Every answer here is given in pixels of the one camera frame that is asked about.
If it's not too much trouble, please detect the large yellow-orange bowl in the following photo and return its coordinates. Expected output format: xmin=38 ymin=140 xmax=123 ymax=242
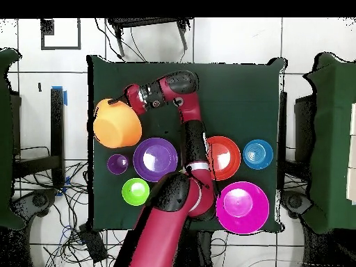
xmin=92 ymin=98 xmax=143 ymax=149

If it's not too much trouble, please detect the red bowl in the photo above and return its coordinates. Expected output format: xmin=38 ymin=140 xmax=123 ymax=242
xmin=206 ymin=136 xmax=242 ymax=181

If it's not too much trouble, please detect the purple bowl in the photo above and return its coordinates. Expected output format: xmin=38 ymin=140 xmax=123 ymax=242
xmin=132 ymin=137 xmax=179 ymax=183

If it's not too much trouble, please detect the green bowl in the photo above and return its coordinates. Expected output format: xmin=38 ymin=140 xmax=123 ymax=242
xmin=121 ymin=177 xmax=151 ymax=207

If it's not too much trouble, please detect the dark green tablecloth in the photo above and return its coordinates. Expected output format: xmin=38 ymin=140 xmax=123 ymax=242
xmin=87 ymin=54 xmax=287 ymax=233

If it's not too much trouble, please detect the blue tape strip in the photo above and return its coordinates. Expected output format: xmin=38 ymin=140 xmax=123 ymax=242
xmin=51 ymin=86 xmax=68 ymax=106

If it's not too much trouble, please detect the green cloth covered side table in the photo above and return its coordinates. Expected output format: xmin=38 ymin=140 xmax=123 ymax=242
xmin=302 ymin=52 xmax=356 ymax=234
xmin=0 ymin=48 xmax=26 ymax=230

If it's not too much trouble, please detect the pink bowl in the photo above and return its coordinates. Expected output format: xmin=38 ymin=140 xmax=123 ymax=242
xmin=216 ymin=181 xmax=270 ymax=235

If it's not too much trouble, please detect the purple cup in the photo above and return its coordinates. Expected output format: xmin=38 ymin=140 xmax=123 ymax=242
xmin=106 ymin=153 xmax=129 ymax=175

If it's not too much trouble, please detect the light blue bowl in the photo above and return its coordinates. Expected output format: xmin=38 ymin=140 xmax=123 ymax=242
xmin=242 ymin=138 xmax=274 ymax=170

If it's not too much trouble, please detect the bundle of floor cables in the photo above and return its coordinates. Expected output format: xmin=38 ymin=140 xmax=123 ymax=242
xmin=13 ymin=145 xmax=126 ymax=267

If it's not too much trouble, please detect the black frame table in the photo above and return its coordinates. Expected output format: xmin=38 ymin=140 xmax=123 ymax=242
xmin=12 ymin=87 xmax=66 ymax=190

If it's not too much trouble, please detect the black power strip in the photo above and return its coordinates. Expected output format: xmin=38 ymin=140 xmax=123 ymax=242
xmin=78 ymin=222 xmax=108 ymax=264

